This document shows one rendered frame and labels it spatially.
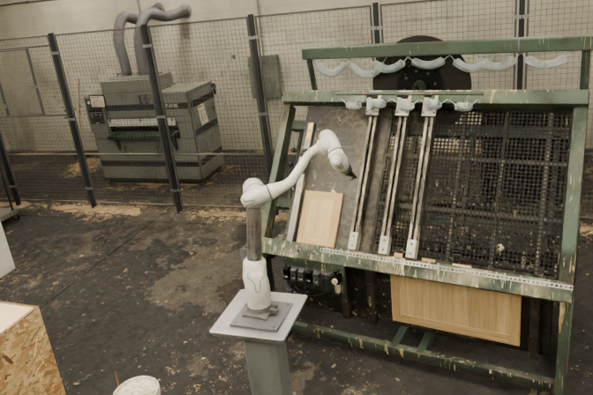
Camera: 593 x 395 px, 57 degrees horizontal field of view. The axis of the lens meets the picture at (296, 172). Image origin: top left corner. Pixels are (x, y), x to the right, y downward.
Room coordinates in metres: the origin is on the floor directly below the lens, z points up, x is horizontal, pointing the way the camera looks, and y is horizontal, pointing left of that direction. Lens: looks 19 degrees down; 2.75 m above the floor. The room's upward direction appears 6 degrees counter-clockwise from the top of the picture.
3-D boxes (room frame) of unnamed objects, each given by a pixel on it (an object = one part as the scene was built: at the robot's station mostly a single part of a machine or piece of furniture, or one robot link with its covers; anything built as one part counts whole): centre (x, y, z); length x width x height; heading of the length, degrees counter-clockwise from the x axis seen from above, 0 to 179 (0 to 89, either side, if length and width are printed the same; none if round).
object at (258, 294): (3.06, 0.33, 0.93); 0.18 x 0.16 x 0.22; 8
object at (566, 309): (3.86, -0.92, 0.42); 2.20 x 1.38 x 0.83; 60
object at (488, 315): (3.28, -0.99, 0.53); 0.90 x 0.02 x 0.55; 60
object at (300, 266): (3.49, -0.01, 0.69); 0.50 x 0.14 x 0.24; 60
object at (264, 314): (3.03, 0.32, 0.79); 0.22 x 0.18 x 0.06; 65
